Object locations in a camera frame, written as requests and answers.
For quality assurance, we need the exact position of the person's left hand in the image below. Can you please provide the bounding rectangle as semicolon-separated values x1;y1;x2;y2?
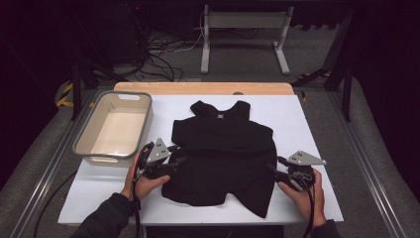
120;153;171;202

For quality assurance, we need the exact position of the thin white cable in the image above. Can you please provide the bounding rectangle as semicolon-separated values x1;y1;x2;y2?
150;11;206;54

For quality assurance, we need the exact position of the white metal stand frame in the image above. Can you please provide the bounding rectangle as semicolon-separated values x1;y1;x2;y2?
200;4;295;75

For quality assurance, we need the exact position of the black equipment case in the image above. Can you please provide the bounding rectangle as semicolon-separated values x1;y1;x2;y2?
98;3;143;65

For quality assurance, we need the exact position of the white board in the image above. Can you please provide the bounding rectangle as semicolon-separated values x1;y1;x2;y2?
57;94;345;226

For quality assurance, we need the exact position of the tangle of black floor cables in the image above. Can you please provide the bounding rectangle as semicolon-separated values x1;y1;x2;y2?
130;31;186;83

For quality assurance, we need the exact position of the person's right hand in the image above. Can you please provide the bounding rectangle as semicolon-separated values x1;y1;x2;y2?
276;168;328;229

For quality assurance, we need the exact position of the beige plastic basket grey rim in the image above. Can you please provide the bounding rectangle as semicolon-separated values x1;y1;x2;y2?
72;90;155;169

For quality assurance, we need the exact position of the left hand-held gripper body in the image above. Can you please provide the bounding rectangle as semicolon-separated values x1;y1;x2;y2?
136;137;180;180

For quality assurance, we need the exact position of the black metal stand with legs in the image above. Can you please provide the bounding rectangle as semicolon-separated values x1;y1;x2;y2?
290;6;358;123

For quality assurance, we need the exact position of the black metal stand post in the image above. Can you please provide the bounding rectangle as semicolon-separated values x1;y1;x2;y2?
71;60;83;122

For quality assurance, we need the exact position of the right hand-held gripper cable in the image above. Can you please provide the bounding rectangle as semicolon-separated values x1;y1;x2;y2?
301;174;317;238

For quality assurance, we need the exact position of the yellow black floor tape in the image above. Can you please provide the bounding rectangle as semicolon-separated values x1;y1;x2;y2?
54;82;75;109
296;69;332;82

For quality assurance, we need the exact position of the black sleeveless shirt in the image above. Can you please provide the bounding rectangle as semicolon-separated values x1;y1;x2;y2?
160;99;278;219

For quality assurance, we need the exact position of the aluminium rail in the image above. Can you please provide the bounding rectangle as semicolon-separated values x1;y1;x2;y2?
9;88;100;238
328;90;409;238

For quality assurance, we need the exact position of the thick black floor cable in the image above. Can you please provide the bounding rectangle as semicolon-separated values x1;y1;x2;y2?
33;170;78;238

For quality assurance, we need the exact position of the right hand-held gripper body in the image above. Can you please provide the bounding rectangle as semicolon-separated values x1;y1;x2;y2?
276;150;328;193

